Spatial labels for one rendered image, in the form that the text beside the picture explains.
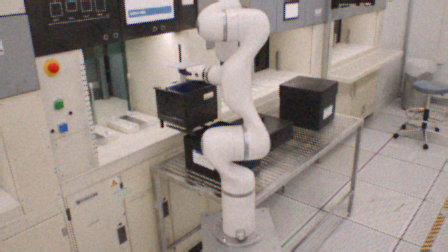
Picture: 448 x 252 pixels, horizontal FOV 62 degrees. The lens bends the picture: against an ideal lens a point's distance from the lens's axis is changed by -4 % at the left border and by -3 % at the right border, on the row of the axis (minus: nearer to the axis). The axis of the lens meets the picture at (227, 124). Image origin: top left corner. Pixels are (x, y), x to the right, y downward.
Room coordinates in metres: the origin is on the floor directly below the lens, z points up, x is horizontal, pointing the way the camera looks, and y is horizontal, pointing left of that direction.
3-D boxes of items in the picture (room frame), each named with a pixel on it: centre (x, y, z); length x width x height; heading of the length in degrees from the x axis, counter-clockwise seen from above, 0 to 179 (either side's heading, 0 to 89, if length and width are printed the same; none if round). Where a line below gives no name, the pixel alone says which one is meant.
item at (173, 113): (1.76, 0.19, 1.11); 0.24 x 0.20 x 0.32; 139
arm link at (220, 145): (1.19, 0.00, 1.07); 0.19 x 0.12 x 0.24; 96
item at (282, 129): (2.04, -0.18, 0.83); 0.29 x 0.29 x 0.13; 49
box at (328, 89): (2.33, -0.52, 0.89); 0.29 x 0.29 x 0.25; 54
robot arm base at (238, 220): (1.19, -0.03, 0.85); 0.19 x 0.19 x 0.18
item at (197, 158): (1.72, 0.03, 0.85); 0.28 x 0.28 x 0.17; 48
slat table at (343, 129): (2.03, -0.25, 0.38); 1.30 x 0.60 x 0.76; 140
